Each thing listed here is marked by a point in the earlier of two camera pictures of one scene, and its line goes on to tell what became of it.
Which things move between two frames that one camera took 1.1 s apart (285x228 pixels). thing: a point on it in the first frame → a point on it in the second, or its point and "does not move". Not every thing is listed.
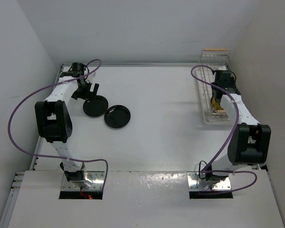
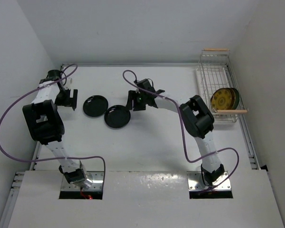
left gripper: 87,94 → 66,102
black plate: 96,107 does not move
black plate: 117,116 does not move
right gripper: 233,85 → 132,99
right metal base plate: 197,181 does not move
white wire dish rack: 212,60 does not move
